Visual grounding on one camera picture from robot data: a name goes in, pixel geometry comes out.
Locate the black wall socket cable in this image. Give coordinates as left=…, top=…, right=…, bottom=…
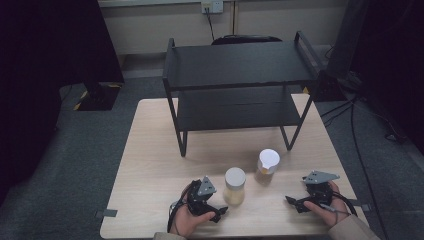
left=204, top=6, right=216, bottom=42

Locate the person's left hand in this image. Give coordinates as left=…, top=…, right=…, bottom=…
left=169, top=184, right=217, bottom=238

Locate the short black floor cable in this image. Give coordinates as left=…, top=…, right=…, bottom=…
left=319, top=98, right=358, bottom=128

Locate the dark curtain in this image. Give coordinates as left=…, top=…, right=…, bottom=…
left=0, top=0, right=125, bottom=205
left=349, top=0, right=424, bottom=155

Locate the long black floor cable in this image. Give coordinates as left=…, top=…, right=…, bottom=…
left=349, top=99, right=390, bottom=240

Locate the grey-lidded jar with yellow contents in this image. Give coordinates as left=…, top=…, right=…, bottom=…
left=223, top=166, right=247, bottom=207

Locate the dark grey panel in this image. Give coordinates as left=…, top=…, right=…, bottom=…
left=324, top=0, right=372, bottom=80

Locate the black box with yellow stripes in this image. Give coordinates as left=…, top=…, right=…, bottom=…
left=72, top=81, right=125, bottom=112

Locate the left hand-held gripper cable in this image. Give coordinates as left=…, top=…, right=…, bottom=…
left=166, top=190, right=195, bottom=233

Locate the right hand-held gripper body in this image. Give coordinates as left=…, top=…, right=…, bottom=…
left=301, top=170, right=341, bottom=210

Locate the white-lidded glass jar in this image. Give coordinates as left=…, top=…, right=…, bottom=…
left=255, top=148, right=281, bottom=178

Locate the right hand-held gripper cable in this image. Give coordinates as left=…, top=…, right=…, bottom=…
left=319, top=191, right=359, bottom=218

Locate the beige wall conduit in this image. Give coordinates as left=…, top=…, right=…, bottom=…
left=231, top=0, right=240, bottom=36

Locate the person's right hand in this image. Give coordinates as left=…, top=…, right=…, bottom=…
left=303, top=180, right=352, bottom=230

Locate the white wall socket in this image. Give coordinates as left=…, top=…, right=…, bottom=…
left=200, top=0, right=225, bottom=15

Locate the black equipment base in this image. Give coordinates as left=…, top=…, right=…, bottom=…
left=314, top=69, right=348, bottom=103

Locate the hand-held gripper cable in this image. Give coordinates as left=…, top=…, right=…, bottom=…
left=319, top=191, right=359, bottom=218
left=166, top=190, right=195, bottom=233

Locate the grey tape piece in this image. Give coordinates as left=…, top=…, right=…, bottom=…
left=349, top=198, right=372, bottom=213
left=94, top=208, right=119, bottom=220

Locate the black chair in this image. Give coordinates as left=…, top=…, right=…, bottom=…
left=210, top=34, right=284, bottom=46

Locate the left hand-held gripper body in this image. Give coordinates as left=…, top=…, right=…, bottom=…
left=185, top=175, right=218, bottom=216

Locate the black two-tier shelf rack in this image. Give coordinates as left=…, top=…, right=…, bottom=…
left=161, top=30, right=324, bottom=158

